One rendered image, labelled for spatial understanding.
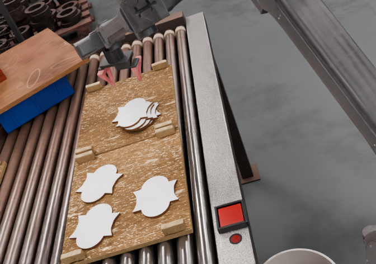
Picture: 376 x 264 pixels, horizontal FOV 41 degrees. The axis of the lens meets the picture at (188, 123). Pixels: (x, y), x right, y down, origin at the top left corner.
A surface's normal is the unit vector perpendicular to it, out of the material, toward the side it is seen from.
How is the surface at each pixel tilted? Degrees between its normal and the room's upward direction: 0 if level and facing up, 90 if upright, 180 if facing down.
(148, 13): 81
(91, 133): 0
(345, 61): 38
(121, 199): 0
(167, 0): 66
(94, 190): 0
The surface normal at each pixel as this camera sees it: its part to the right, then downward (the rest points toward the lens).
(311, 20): 0.02, -0.33
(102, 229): -0.31, -0.76
